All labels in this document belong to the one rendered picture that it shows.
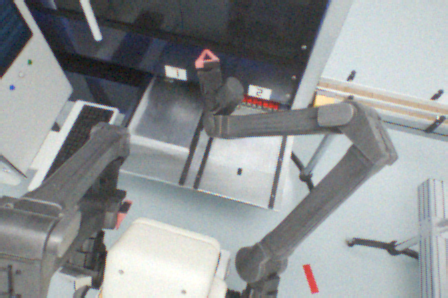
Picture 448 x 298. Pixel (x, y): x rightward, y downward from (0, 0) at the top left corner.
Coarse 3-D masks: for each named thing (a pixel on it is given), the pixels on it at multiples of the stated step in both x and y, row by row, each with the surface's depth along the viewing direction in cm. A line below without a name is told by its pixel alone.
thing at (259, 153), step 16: (240, 112) 141; (256, 112) 141; (224, 144) 133; (240, 144) 134; (256, 144) 134; (272, 144) 134; (224, 160) 129; (240, 160) 130; (256, 160) 130; (272, 160) 131
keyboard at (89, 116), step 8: (80, 112) 145; (88, 112) 144; (96, 112) 144; (104, 112) 145; (112, 112) 146; (80, 120) 143; (88, 120) 144; (96, 120) 144; (104, 120) 143; (72, 128) 140; (80, 128) 141; (88, 128) 140; (72, 136) 139; (80, 136) 138; (88, 136) 139; (64, 144) 136; (72, 144) 137; (80, 144) 137; (64, 152) 135; (72, 152) 135; (56, 160) 133; (64, 160) 133; (56, 168) 131; (48, 176) 129; (40, 184) 129
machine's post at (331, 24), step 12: (336, 0) 89; (348, 0) 88; (336, 12) 92; (348, 12) 91; (324, 24) 96; (336, 24) 95; (324, 36) 100; (336, 36) 99; (312, 48) 106; (324, 48) 104; (312, 60) 109; (324, 60) 108; (312, 72) 113; (300, 84) 120; (312, 84) 118; (300, 96) 125
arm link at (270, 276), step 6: (270, 264) 73; (276, 264) 75; (264, 270) 72; (270, 270) 74; (276, 270) 75; (264, 276) 73; (270, 276) 75; (276, 276) 76; (252, 282) 75; (258, 282) 73; (264, 282) 72; (270, 282) 73; (276, 282) 75; (258, 288) 73; (264, 288) 72; (270, 288) 74; (276, 288) 76
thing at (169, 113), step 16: (160, 80) 148; (176, 80) 148; (144, 96) 140; (160, 96) 143; (176, 96) 144; (192, 96) 144; (144, 112) 139; (160, 112) 139; (176, 112) 140; (192, 112) 140; (144, 128) 135; (160, 128) 136; (176, 128) 136; (192, 128) 136; (160, 144) 131; (176, 144) 132
